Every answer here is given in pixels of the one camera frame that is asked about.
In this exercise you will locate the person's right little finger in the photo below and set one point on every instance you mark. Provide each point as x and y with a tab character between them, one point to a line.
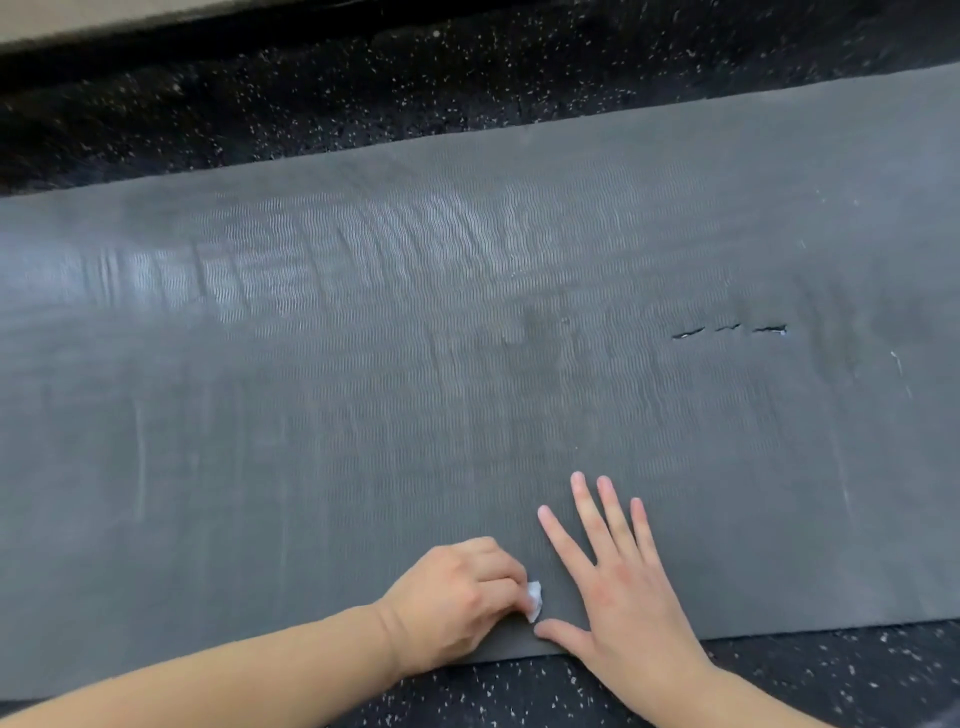
646	532

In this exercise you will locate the grey textured exercise mat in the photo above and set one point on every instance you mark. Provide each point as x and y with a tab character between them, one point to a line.
420	390

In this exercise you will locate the person's right hand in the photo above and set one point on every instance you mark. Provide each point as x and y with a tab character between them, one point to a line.
630	607

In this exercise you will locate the person's right forearm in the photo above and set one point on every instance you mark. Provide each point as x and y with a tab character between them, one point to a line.
739	701

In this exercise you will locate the small white tissue wad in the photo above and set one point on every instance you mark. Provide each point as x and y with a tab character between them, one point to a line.
534	601

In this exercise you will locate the person's left hand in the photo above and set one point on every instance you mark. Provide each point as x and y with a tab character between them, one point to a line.
450	600

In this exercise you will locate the person's left forearm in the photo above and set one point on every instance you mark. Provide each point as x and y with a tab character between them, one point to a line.
202	679

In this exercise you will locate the person's right thumb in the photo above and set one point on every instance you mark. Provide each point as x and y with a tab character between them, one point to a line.
562	634

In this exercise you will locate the person's left fingers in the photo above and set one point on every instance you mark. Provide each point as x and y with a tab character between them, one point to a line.
499	581

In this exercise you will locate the person's right middle finger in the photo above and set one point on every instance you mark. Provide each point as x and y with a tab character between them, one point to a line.
592	521

